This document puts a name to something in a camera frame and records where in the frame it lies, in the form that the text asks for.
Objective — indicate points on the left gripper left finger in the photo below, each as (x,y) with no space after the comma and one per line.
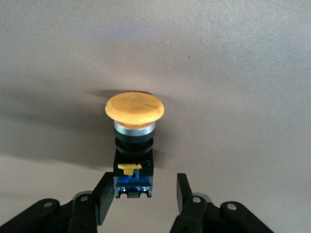
(80,213)

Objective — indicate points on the yellow mushroom push button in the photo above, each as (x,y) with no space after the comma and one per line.
(134,109)

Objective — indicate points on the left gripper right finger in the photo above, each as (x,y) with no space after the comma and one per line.
(201,216)

